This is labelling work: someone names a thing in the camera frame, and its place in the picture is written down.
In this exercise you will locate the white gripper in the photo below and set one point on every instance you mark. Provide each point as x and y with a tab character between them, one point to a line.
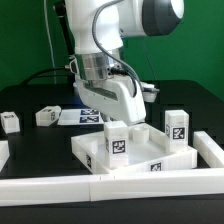
114	98

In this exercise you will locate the white square tabletop tray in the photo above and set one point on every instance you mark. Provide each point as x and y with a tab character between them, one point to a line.
146	152

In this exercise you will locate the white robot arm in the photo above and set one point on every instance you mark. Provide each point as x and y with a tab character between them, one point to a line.
98	27

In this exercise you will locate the white sheet with AprilTags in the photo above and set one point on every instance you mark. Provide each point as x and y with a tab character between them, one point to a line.
79	117

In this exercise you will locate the white block at left edge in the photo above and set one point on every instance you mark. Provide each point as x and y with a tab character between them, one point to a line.
4	153

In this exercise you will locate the white U-shaped obstacle fence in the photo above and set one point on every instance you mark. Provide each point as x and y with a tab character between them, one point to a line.
65	189

